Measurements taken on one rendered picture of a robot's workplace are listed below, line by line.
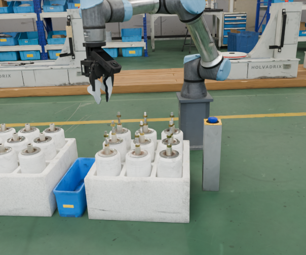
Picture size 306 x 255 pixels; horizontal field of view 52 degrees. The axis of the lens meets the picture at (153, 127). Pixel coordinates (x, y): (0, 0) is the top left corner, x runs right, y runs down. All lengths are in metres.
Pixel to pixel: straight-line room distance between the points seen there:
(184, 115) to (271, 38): 1.99
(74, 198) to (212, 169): 0.59
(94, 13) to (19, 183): 0.69
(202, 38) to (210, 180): 0.65
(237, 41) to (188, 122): 4.02
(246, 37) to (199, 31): 4.25
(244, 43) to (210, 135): 4.49
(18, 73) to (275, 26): 2.61
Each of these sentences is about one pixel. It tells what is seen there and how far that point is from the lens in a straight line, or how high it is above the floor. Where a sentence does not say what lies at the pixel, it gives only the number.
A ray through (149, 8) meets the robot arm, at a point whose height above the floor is 0.77.
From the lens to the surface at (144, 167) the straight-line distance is 1.18.
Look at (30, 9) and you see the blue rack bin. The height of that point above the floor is 0.85.
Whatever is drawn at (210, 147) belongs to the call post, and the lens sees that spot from 1.35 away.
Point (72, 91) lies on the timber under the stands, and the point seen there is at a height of 0.03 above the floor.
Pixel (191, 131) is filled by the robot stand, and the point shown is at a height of 0.11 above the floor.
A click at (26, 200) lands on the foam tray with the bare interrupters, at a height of 0.07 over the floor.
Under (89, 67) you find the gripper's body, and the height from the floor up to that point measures 0.58.
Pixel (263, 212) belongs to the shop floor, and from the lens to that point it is 1.36.
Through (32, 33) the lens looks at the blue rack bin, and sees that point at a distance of 6.63.
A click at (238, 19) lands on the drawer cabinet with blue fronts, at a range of 6.74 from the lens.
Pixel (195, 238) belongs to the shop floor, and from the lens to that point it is 1.19.
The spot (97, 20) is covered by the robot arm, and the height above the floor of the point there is 0.73.
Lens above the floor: 0.75
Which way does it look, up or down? 20 degrees down
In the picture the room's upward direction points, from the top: 2 degrees counter-clockwise
